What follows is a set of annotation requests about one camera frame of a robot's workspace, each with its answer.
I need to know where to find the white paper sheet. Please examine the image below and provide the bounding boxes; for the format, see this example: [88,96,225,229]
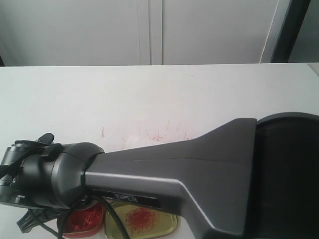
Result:
[122,135,149,150]

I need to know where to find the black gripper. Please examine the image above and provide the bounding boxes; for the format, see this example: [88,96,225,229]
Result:
[17,208,69,234]

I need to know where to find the dark vertical post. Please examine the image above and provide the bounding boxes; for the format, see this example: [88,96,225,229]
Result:
[270,0,311,63]

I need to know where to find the white cabinet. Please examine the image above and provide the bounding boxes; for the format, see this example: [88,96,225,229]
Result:
[0,0,290,66]

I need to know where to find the red ink paste tin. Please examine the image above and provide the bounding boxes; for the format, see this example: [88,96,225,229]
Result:
[63,200,105,239]

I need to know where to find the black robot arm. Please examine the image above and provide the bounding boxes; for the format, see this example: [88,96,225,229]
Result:
[0,112,319,239]

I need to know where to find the gold tin lid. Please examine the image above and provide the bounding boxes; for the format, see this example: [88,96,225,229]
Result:
[110,202,179,239]

